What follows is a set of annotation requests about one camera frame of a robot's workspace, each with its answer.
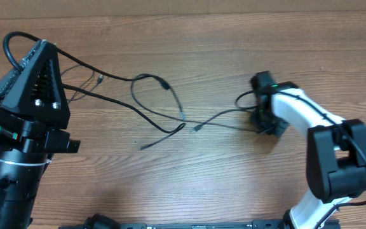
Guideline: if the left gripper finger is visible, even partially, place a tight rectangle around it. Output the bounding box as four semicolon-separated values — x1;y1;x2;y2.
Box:
0;40;48;107
0;41;70;129

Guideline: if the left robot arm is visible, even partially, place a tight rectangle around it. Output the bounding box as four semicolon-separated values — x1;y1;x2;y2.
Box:
0;41;80;228

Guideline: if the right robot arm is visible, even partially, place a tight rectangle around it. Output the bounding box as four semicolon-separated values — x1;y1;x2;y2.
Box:
250;71;366;228

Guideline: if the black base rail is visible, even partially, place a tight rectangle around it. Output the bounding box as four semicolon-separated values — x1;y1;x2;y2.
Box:
58;213;341;229

